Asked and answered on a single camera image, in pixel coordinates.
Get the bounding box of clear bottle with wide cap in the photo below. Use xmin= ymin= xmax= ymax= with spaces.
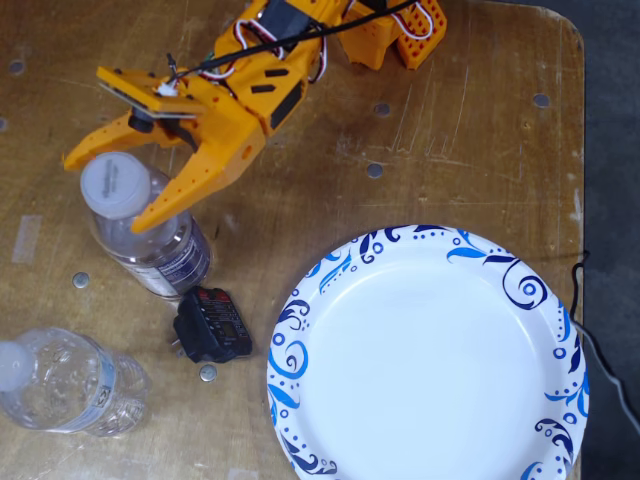
xmin=79 ymin=151 xmax=214 ymax=301

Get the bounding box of thin dark cable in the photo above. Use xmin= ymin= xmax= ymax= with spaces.
xmin=569 ymin=248 xmax=640 ymax=426

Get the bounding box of wrist camera on orange mount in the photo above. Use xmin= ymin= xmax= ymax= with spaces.
xmin=96 ymin=66 xmax=207 ymax=134

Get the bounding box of crinkled clear water bottle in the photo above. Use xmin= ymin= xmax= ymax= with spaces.
xmin=0 ymin=326 xmax=153 ymax=438

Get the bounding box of black red battery pack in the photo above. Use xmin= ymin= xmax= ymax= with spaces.
xmin=172 ymin=285 xmax=254 ymax=365

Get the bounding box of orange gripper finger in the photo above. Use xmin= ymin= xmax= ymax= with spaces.
xmin=131 ymin=99 xmax=266 ymax=235
xmin=62 ymin=113 xmax=187 ymax=171

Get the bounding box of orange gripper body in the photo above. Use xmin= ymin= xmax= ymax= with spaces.
xmin=187 ymin=49 xmax=321 ymax=136

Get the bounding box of white paper plate blue pattern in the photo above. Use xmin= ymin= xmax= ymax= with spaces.
xmin=266 ymin=224 xmax=591 ymax=480

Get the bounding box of clear tape strip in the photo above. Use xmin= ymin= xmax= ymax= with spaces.
xmin=11 ymin=214 xmax=44 ymax=265

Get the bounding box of black camera cable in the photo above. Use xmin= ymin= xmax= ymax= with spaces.
xmin=167 ymin=0 xmax=419 ymax=87

